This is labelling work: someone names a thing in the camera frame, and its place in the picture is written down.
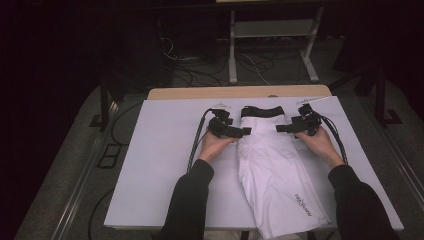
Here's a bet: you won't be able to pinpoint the person's left hand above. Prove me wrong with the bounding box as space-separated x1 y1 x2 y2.
198 130 238 164

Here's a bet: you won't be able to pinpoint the thin white floor cable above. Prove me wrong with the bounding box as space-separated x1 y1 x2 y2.
239 52 271 86

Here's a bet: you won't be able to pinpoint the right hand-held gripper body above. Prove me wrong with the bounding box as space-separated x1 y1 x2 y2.
289 95 332 138

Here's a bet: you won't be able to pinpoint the metal floor rail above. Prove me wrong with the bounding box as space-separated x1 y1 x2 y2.
49 99 121 240
366 99 424 201

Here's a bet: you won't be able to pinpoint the right hand-held gripper black cable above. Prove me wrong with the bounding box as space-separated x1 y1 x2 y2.
318 113 349 166

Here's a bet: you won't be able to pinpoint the black framed floor socket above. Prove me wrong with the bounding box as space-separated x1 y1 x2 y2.
97 143 129 169

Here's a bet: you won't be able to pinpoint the person's right hand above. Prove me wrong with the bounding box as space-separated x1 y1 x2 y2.
294 126 345 169

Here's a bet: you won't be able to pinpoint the bundle of black floor cables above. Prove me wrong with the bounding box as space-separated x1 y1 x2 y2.
173 49 301 88

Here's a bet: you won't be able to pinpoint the hand-held gripper black cable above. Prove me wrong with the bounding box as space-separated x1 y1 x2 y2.
186 107 214 174
318 113 349 166

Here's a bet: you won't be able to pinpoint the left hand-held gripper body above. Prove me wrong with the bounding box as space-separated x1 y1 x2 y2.
208 103 245 139

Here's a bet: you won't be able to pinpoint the person's beige trouser legs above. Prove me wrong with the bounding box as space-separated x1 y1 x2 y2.
203 230 308 240

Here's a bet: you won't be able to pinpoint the left hand-held gripper black cable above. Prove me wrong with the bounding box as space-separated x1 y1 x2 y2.
186 107 214 174

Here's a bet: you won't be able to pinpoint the white table cover sheet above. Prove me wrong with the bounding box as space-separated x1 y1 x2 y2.
103 95 405 233

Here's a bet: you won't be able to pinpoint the white metal desk frame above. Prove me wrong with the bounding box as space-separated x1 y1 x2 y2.
228 5 326 85

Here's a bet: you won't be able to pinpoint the black metal stand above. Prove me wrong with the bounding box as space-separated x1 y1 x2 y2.
89 73 129 131
354 64 404 128

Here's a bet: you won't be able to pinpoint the white shorts with black waistband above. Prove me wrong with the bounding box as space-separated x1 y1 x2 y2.
237 105 332 240

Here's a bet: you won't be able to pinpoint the wooden table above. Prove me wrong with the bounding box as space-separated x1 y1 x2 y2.
147 84 333 101

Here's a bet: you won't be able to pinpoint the black floor cable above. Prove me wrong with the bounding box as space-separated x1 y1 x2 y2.
110 101 144 146
88 188 116 240

